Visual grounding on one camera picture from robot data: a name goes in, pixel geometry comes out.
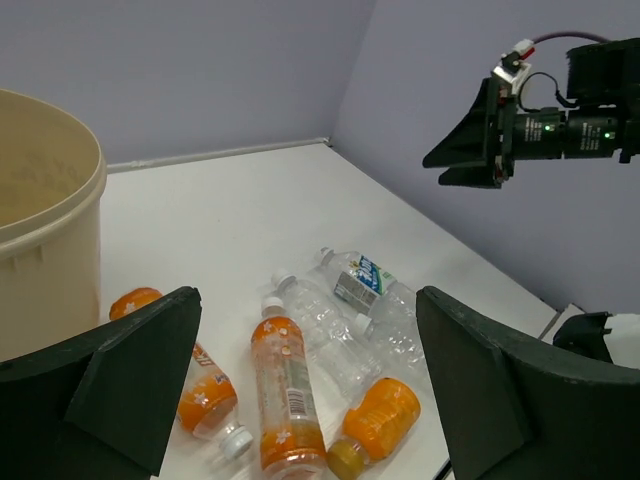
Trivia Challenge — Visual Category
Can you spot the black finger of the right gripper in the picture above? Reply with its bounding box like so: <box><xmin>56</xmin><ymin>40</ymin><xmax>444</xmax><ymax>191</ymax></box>
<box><xmin>422</xmin><ymin>77</ymin><xmax>495</xmax><ymax>168</ymax></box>
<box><xmin>438</xmin><ymin>166</ymin><xmax>501</xmax><ymax>188</ymax></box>

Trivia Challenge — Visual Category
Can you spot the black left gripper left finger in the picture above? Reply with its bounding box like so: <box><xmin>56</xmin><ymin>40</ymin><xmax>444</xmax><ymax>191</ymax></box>
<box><xmin>1</xmin><ymin>286</ymin><xmax>202</xmax><ymax>479</ymax></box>

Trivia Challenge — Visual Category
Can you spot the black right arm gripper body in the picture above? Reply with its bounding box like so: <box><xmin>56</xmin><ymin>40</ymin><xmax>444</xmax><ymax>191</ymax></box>
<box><xmin>487</xmin><ymin>37</ymin><xmax>639</xmax><ymax>186</ymax></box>

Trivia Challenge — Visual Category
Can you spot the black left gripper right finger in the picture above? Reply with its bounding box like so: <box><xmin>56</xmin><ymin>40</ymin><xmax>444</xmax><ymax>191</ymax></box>
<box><xmin>416</xmin><ymin>286</ymin><xmax>639</xmax><ymax>479</ymax></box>

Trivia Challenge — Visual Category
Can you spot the orange bottle with white cap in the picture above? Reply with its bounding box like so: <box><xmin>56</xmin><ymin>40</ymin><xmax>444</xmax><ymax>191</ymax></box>
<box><xmin>108</xmin><ymin>286</ymin><xmax>255</xmax><ymax>460</ymax></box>

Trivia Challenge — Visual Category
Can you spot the clear bottle blue green label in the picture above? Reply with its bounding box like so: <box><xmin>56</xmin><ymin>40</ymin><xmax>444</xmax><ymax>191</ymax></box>
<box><xmin>314</xmin><ymin>247</ymin><xmax>416</xmax><ymax>324</ymax></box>

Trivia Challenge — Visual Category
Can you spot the beige plastic bin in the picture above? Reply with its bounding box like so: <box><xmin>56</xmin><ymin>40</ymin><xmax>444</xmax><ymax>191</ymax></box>
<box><xmin>1</xmin><ymin>90</ymin><xmax>107</xmax><ymax>361</ymax></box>

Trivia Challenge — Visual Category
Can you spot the short orange bottle yellow cap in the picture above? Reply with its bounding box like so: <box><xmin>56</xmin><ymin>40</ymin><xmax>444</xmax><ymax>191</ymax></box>
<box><xmin>327</xmin><ymin>377</ymin><xmax>421</xmax><ymax>479</ymax></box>

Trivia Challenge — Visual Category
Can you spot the clear crushed plastic bottle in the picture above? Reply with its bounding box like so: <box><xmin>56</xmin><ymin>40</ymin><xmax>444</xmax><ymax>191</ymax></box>
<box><xmin>271</xmin><ymin>269</ymin><xmax>383</xmax><ymax>400</ymax></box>

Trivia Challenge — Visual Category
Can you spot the tall orange juice bottle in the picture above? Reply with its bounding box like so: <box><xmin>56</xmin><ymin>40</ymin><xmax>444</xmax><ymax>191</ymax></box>
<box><xmin>251</xmin><ymin>297</ymin><xmax>326</xmax><ymax>480</ymax></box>

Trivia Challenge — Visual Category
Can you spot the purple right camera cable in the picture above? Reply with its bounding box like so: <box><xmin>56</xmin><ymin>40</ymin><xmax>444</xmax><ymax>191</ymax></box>
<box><xmin>530</xmin><ymin>30</ymin><xmax>611</xmax><ymax>55</ymax></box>

